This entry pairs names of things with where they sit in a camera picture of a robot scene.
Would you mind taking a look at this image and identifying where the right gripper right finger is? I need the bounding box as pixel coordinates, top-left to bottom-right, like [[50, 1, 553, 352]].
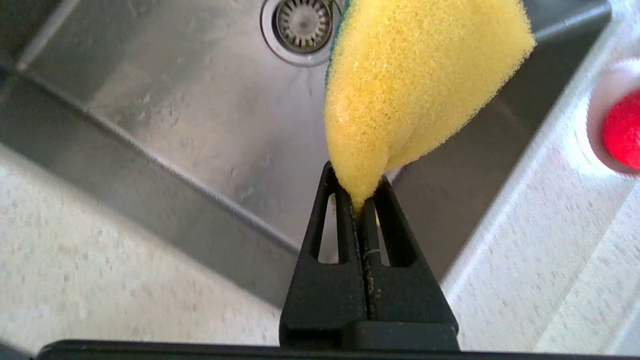
[[361, 176, 460, 326]]

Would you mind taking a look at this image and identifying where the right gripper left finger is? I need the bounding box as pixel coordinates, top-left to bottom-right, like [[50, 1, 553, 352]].
[[278, 160, 370, 346]]

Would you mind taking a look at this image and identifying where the yellow green sponge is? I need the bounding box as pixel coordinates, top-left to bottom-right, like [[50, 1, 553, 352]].
[[324, 0, 537, 211]]

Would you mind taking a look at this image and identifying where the stainless steel sink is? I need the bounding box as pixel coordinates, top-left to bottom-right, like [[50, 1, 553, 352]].
[[0, 0, 613, 308]]

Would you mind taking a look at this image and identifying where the round sink drain strainer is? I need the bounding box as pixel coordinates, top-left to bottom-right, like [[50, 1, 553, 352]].
[[260, 0, 346, 68]]

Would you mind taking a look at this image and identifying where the small white dish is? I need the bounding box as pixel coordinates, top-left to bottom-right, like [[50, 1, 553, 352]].
[[575, 57, 640, 180]]

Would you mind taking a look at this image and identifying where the red apple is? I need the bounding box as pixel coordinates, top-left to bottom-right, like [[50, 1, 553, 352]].
[[601, 90, 640, 171]]

